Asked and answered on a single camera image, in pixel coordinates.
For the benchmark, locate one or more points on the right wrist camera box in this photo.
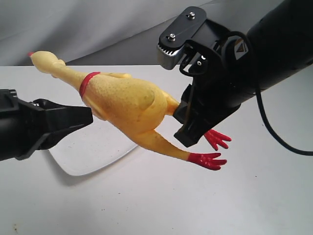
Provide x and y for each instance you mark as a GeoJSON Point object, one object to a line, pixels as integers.
{"type": "Point", "coordinates": [170, 47]}

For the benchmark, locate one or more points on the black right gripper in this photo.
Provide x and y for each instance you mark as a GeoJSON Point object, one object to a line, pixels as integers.
{"type": "Point", "coordinates": [225, 80]}

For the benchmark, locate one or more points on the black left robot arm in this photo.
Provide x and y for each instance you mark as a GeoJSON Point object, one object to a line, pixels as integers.
{"type": "Point", "coordinates": [5, 94]}

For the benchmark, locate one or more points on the white square plate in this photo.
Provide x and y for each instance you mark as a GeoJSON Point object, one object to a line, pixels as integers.
{"type": "Point", "coordinates": [91, 148]}

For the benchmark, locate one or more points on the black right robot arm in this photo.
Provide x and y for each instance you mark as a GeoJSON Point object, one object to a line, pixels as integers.
{"type": "Point", "coordinates": [282, 42]}

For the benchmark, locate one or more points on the grey backdrop cloth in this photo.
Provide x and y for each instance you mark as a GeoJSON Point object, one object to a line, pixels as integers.
{"type": "Point", "coordinates": [106, 32]}

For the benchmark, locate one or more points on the yellow rubber chicken toy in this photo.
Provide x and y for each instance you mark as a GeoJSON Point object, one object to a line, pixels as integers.
{"type": "Point", "coordinates": [135, 107]}

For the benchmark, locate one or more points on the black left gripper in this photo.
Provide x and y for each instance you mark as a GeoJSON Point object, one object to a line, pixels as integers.
{"type": "Point", "coordinates": [31, 125]}

